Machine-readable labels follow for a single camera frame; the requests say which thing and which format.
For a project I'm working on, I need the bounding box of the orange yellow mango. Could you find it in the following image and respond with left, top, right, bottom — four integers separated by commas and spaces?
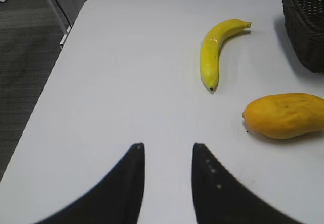
242, 93, 323, 139

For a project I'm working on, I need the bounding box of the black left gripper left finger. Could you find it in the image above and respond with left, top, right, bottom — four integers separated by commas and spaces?
41, 143, 145, 223

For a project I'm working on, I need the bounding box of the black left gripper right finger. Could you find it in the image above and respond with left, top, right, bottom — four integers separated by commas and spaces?
191, 143, 296, 223

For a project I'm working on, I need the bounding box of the yellow banana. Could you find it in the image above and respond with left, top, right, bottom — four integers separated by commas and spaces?
200, 19, 252, 92

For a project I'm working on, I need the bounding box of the black wicker basket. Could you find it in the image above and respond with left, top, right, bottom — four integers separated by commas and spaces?
282, 0, 323, 73

